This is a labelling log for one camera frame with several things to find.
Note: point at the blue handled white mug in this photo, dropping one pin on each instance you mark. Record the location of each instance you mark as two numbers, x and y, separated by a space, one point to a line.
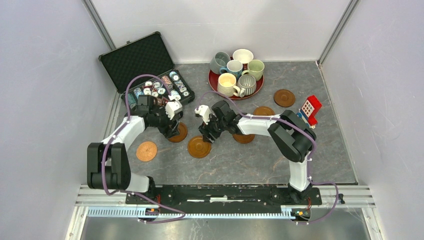
233 67

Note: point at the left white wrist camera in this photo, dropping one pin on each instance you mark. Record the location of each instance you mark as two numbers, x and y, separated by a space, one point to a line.
174 109

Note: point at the black foam-lined case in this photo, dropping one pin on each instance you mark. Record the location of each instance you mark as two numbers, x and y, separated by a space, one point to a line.
147 55

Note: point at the red blue toy truck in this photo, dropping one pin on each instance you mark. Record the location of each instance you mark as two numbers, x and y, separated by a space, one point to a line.
308 111

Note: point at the white bowl cup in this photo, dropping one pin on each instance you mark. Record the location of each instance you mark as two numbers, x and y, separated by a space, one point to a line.
243 55

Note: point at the wooden coaster three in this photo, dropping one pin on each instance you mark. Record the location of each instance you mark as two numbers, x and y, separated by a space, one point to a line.
183 132

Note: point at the woven cork coaster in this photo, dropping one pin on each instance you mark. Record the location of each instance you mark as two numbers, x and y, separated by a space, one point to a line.
146 151

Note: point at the wooden coaster two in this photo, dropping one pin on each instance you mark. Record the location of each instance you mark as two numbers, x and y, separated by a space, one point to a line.
243 139

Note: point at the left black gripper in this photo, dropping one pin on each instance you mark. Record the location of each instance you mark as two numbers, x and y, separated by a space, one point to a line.
167 131

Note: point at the red round tray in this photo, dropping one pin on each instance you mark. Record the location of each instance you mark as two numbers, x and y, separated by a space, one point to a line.
213 82

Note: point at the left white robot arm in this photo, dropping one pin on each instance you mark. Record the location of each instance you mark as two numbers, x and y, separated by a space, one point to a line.
108 166

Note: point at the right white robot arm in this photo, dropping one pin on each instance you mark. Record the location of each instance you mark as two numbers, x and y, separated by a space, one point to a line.
293 137

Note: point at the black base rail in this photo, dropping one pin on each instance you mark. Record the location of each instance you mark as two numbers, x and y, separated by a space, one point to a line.
231 198

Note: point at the cream ribbed mug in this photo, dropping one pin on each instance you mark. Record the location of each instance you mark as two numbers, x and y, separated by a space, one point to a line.
227 85

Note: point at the wooden coaster five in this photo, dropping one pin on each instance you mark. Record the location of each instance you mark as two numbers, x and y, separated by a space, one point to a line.
198 148

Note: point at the wooden coaster one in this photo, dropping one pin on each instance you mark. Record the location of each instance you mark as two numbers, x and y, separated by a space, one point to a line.
263 111

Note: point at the green mug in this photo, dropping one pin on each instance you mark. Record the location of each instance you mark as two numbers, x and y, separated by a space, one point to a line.
255 68

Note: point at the grey mug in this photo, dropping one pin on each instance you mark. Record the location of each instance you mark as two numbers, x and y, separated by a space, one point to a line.
219 60

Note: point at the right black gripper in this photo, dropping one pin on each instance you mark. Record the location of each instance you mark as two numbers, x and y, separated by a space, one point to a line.
206 136

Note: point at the wooden coaster four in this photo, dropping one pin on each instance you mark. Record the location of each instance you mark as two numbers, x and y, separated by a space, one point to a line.
284 98

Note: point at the grey striped cup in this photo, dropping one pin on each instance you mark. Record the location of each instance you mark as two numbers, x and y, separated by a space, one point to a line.
247 84

